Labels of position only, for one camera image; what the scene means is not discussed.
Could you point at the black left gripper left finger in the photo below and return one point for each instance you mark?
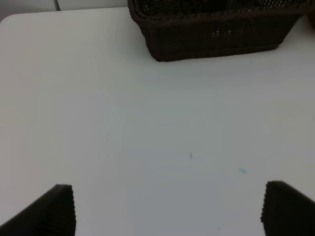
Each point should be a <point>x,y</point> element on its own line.
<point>52,214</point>

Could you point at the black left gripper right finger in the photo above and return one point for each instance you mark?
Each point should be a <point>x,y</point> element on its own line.
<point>286,211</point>

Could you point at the orange wicker basket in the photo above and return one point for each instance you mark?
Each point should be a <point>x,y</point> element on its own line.
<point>311,18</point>

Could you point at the dark brown wicker basket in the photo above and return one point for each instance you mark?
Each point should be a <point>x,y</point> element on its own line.
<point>191,29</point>

